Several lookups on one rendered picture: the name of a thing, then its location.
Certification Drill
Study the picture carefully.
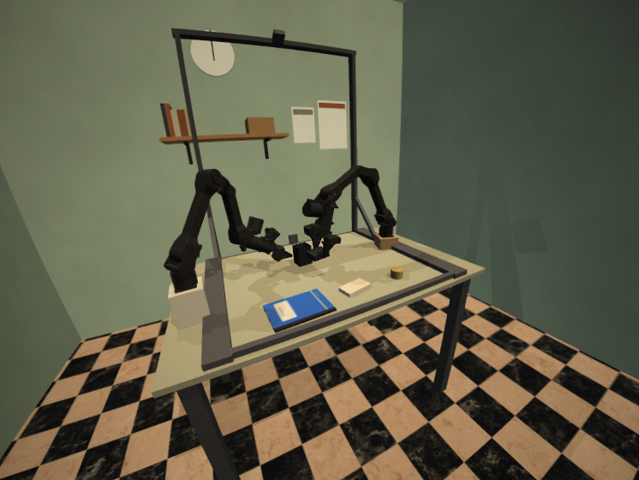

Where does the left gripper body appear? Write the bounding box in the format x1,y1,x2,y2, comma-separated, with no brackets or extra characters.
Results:
313,217,341,243

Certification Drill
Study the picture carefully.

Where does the blue notebook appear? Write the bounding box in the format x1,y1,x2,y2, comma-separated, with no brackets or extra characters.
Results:
263,289,337,333

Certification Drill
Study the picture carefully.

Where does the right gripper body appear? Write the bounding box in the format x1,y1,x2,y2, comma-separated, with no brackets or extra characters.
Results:
256,237,284,261

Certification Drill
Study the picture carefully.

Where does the black metal camera frame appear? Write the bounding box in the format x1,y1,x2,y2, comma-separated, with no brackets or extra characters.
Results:
171,28,376,274

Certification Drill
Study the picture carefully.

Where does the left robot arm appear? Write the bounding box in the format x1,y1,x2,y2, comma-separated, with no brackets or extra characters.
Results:
302,165,397,238

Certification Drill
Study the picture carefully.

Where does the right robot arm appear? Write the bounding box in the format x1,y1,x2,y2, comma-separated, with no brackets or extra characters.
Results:
164,169,264,293

